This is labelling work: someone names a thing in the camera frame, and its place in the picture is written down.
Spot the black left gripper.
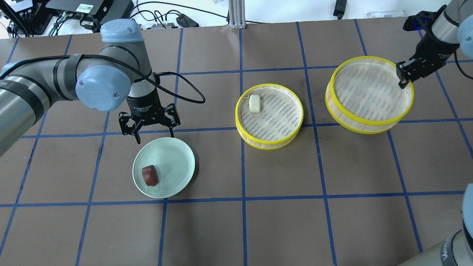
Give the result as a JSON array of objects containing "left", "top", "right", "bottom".
[{"left": 118, "top": 89, "right": 181, "bottom": 144}]

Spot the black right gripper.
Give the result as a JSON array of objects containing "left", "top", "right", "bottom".
[{"left": 396, "top": 33, "right": 460, "bottom": 89}]

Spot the yellow steamer layer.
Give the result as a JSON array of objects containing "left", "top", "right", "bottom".
[
  {"left": 324, "top": 56, "right": 415, "bottom": 134},
  {"left": 235, "top": 83, "right": 304, "bottom": 150}
]

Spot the brown steamed bun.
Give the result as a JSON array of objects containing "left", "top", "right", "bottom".
[{"left": 141, "top": 165, "right": 159, "bottom": 187}]

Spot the white steamed bun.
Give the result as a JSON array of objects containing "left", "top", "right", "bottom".
[{"left": 248, "top": 95, "right": 261, "bottom": 113}]

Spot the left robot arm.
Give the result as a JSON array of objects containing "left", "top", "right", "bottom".
[{"left": 0, "top": 19, "right": 180, "bottom": 154}]

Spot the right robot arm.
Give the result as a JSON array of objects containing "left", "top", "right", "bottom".
[{"left": 396, "top": 0, "right": 473, "bottom": 89}]

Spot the light green plate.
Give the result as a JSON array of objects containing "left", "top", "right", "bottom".
[{"left": 132, "top": 137, "right": 196, "bottom": 199}]

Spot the black power adapter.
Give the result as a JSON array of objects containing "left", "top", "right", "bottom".
[{"left": 176, "top": 14, "right": 200, "bottom": 28}]

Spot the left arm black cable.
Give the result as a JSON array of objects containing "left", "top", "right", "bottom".
[{"left": 0, "top": 55, "right": 206, "bottom": 104}]

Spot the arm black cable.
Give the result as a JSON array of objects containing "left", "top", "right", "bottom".
[
  {"left": 454, "top": 52, "right": 473, "bottom": 80},
  {"left": 0, "top": 55, "right": 206, "bottom": 104}
]

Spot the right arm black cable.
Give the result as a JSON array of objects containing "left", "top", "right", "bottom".
[{"left": 454, "top": 52, "right": 473, "bottom": 80}]

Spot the aluminium frame post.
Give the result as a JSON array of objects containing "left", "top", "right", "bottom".
[{"left": 228, "top": 0, "right": 247, "bottom": 29}]

